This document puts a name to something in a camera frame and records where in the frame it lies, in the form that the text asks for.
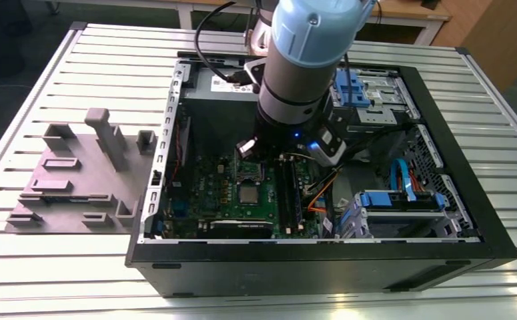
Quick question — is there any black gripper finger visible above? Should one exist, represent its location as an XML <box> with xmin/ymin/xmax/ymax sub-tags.
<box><xmin>233</xmin><ymin>136</ymin><xmax>259</xmax><ymax>159</ymax></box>

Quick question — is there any silver CPU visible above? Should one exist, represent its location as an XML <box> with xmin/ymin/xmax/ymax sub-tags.
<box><xmin>237</xmin><ymin>185</ymin><xmax>259</xmax><ymax>204</ymax></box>

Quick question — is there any CPU socket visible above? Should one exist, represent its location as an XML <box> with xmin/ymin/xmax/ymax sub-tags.
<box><xmin>233</xmin><ymin>181</ymin><xmax>267</xmax><ymax>208</ymax></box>

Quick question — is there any grey power supply unit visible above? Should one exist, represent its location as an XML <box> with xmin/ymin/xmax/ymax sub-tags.
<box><xmin>180</xmin><ymin>66</ymin><xmax>261</xmax><ymax>157</ymax></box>

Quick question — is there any black RAM slot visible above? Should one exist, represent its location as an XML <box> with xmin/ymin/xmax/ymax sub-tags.
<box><xmin>283</xmin><ymin>155</ymin><xmax>299</xmax><ymax>233</ymax></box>
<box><xmin>272</xmin><ymin>155</ymin><xmax>285</xmax><ymax>234</ymax></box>
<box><xmin>277</xmin><ymin>155</ymin><xmax>292</xmax><ymax>234</ymax></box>

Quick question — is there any green motherboard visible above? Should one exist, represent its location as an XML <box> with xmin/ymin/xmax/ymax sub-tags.
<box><xmin>161</xmin><ymin>143</ymin><xmax>325</xmax><ymax>239</ymax></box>

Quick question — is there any blue plastic drive latch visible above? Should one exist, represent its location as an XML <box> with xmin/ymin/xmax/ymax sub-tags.
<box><xmin>331</xmin><ymin>71</ymin><xmax>371</xmax><ymax>108</ymax></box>

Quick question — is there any black graphics card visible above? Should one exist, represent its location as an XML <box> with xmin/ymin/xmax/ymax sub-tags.
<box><xmin>196</xmin><ymin>218</ymin><xmax>275</xmax><ymax>239</ymax></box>

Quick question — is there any metal drive cage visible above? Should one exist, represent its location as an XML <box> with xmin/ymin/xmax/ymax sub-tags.
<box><xmin>328</xmin><ymin>67</ymin><xmax>422</xmax><ymax>143</ymax></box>

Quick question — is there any hard disk in blue carrier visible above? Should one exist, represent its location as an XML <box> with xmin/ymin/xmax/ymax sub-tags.
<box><xmin>358</xmin><ymin>189</ymin><xmax>447</xmax><ymax>213</ymax></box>

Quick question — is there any grey parts rack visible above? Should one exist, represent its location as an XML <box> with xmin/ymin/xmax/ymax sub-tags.
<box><xmin>3</xmin><ymin>107</ymin><xmax>158</xmax><ymax>235</ymax></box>

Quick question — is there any metal disk bay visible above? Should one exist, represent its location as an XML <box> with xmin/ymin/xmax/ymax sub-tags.
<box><xmin>333</xmin><ymin>199</ymin><xmax>479</xmax><ymax>239</ymax></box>

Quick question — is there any black PC case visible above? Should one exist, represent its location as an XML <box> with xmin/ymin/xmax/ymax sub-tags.
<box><xmin>124</xmin><ymin>49</ymin><xmax>517</xmax><ymax>299</ymax></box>

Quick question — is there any wooden desk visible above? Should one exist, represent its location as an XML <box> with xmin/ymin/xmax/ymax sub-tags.
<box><xmin>371</xmin><ymin>0</ymin><xmax>454</xmax><ymax>46</ymax></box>

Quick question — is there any wooden cabinet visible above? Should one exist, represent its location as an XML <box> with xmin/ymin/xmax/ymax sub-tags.
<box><xmin>432</xmin><ymin>0</ymin><xmax>517</xmax><ymax>93</ymax></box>

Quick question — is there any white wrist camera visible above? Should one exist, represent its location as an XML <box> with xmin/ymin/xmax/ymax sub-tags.
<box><xmin>304</xmin><ymin>128</ymin><xmax>347</xmax><ymax>167</ymax></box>

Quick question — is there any black wire bundle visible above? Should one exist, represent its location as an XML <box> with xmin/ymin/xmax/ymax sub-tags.
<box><xmin>304</xmin><ymin>123</ymin><xmax>414</xmax><ymax>196</ymax></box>

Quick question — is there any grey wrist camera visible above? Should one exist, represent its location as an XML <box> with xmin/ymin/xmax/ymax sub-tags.
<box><xmin>241</xmin><ymin>57</ymin><xmax>271</xmax><ymax>96</ymax></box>

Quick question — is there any orange wire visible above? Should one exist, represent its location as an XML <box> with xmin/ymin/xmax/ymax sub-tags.
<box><xmin>304</xmin><ymin>183</ymin><xmax>335</xmax><ymax>214</ymax></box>

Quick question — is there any blue SATA wire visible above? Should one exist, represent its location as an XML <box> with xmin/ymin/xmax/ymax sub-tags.
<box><xmin>390</xmin><ymin>157</ymin><xmax>419</xmax><ymax>203</ymax></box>

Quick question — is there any black camera cable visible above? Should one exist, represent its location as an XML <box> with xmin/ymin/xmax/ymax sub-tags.
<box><xmin>193</xmin><ymin>1</ymin><xmax>253</xmax><ymax>90</ymax></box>

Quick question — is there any white desk frame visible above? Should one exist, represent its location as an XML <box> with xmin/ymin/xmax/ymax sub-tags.
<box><xmin>43</xmin><ymin>0</ymin><xmax>195</xmax><ymax>31</ymax></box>

